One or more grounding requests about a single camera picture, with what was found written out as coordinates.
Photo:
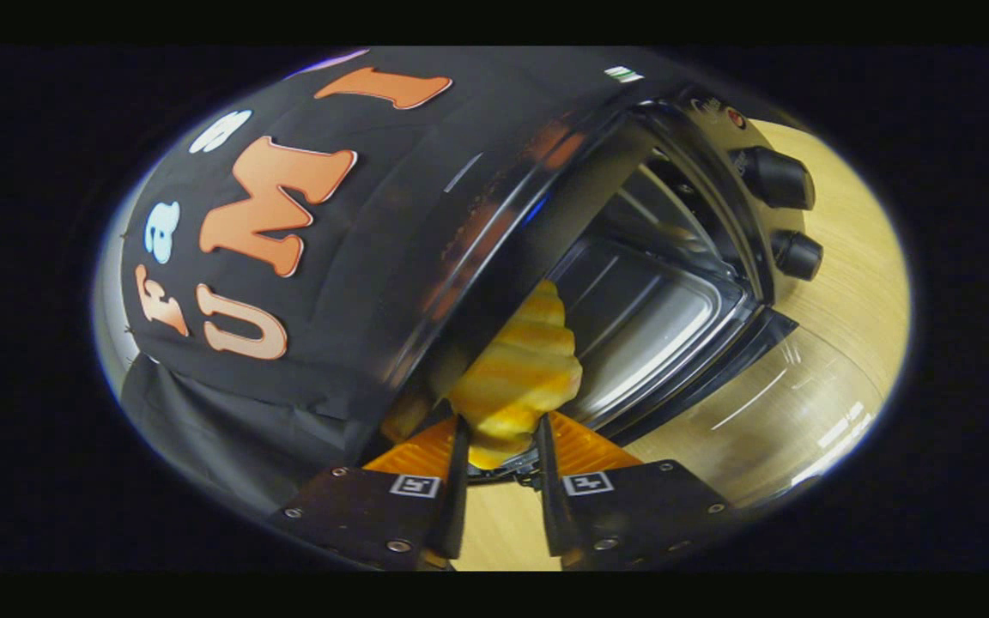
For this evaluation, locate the yellow bread roll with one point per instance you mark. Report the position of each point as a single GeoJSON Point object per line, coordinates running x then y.
{"type": "Point", "coordinates": [520, 378]}

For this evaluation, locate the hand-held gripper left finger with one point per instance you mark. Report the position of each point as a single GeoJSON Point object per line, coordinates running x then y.
{"type": "Point", "coordinates": [456, 506]}

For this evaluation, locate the black toaster oven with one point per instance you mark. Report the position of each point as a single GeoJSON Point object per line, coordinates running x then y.
{"type": "Point", "coordinates": [769, 176]}

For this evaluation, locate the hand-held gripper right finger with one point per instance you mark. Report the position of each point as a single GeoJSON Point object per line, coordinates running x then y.
{"type": "Point", "coordinates": [550, 506]}

